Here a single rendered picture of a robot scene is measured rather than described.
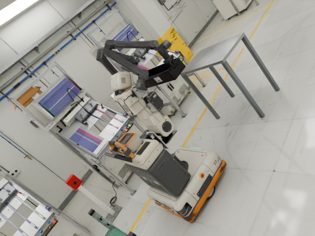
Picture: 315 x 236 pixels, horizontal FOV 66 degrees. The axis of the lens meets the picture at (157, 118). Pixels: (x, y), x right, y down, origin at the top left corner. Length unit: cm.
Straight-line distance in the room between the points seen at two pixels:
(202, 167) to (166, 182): 40
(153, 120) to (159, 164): 41
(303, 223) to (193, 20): 653
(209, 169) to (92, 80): 368
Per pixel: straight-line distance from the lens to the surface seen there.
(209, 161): 235
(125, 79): 213
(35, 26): 547
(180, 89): 438
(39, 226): 313
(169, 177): 214
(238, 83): 259
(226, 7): 685
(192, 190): 226
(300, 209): 202
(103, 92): 543
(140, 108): 218
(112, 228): 139
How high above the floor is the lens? 162
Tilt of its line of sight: 20 degrees down
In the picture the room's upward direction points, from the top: 43 degrees counter-clockwise
